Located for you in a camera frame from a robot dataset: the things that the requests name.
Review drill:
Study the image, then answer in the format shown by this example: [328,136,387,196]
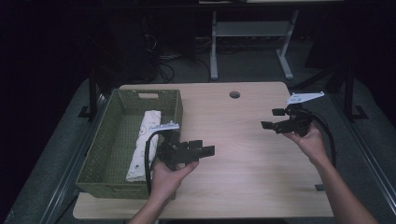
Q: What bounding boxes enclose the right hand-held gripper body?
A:
[276,91,325,137]

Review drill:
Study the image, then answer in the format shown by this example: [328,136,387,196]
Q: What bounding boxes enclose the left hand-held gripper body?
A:
[148,121,200,171]

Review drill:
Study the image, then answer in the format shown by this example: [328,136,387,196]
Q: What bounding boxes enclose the white printed cloth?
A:
[125,109,163,183]

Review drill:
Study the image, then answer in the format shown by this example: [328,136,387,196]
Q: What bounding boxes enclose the green woven basket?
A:
[75,89,184,201]

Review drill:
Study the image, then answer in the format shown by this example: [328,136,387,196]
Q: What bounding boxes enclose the person's right hand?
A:
[283,124,331,167]

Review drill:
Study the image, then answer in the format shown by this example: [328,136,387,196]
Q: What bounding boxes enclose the person's left hand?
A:
[148,161,200,203]

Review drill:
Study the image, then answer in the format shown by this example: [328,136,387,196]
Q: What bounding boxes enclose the black metal stand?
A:
[78,68,98,120]
[342,60,369,123]

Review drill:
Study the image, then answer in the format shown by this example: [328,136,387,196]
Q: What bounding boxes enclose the left hand-held gripper black cable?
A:
[143,130,163,196]

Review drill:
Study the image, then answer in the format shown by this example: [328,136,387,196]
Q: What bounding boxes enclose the hand-held gripper black cable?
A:
[143,130,163,196]
[298,106,338,168]

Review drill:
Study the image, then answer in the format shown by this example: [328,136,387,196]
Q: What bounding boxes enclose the right hand-held gripper black cable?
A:
[298,106,338,168]

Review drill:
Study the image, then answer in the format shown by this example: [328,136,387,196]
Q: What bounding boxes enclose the grey metal rail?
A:
[38,92,110,224]
[330,92,396,216]

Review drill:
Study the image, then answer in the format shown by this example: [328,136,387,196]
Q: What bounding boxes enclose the black floor cables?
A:
[153,34,213,84]

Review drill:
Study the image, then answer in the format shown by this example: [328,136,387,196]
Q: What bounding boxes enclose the white metal desk frame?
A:
[199,0,344,81]

